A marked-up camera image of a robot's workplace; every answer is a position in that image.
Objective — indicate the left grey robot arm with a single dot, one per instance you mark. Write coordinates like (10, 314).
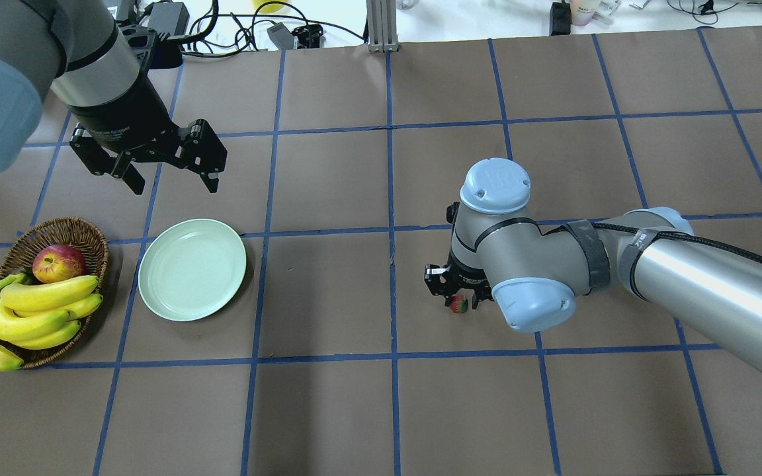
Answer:
(99, 70)

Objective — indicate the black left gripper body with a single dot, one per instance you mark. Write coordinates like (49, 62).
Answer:
(124, 114)

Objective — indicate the aluminium profile post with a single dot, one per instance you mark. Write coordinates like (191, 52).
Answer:
(382, 26)

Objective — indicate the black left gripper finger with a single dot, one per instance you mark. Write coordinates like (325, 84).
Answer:
(134, 180)
(211, 181)

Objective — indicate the black power adapter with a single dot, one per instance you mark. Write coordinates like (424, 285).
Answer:
(170, 18)

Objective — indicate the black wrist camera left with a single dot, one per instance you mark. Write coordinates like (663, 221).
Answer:
(153, 49)

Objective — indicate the red apple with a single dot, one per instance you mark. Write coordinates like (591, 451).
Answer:
(57, 263)

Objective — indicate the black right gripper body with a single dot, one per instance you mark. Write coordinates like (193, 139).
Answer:
(465, 272)

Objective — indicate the light green plate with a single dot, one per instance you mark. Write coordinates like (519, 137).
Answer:
(192, 270)

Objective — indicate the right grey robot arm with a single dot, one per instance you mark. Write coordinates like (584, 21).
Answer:
(500, 253)

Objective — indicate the yellow banana bunch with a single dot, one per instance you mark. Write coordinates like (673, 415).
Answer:
(43, 317)

